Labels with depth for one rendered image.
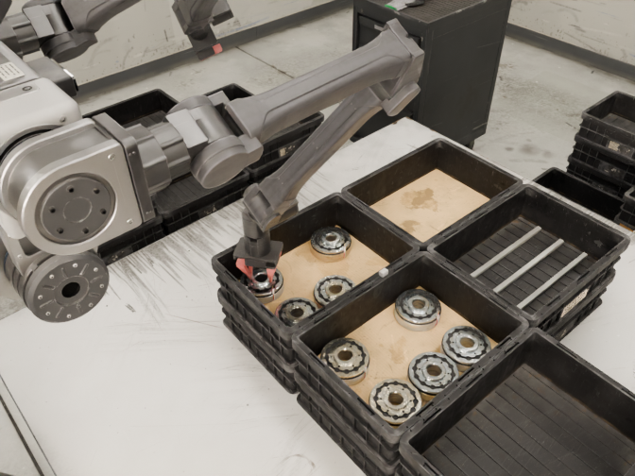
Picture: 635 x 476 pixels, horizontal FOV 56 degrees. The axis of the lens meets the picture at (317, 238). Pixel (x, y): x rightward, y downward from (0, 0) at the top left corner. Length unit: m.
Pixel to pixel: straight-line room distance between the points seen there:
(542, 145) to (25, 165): 3.19
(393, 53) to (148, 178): 0.43
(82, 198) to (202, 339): 0.87
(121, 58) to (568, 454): 3.67
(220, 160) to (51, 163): 0.21
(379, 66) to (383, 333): 0.64
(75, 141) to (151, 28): 3.60
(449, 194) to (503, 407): 0.70
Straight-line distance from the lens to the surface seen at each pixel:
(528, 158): 3.53
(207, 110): 0.82
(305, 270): 1.48
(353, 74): 0.92
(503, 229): 1.66
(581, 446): 1.28
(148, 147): 0.75
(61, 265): 1.07
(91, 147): 0.71
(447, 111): 3.02
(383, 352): 1.32
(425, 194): 1.74
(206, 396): 1.43
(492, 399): 1.29
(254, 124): 0.83
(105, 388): 1.51
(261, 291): 1.40
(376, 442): 1.18
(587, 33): 4.67
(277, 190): 1.17
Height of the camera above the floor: 1.87
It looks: 41 degrees down
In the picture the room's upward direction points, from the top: 1 degrees counter-clockwise
